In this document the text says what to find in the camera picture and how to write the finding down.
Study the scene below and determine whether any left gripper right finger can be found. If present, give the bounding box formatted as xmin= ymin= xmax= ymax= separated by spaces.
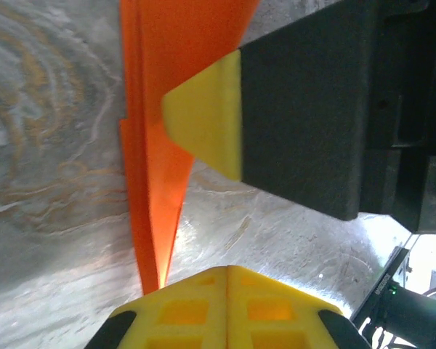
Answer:
xmin=227 ymin=265 xmax=371 ymax=349

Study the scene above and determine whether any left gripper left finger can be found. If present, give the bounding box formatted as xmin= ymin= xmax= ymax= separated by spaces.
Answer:
xmin=83 ymin=266 xmax=228 ymax=349

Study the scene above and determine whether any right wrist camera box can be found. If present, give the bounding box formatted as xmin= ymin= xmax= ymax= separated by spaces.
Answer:
xmin=350 ymin=246 xmax=436 ymax=349

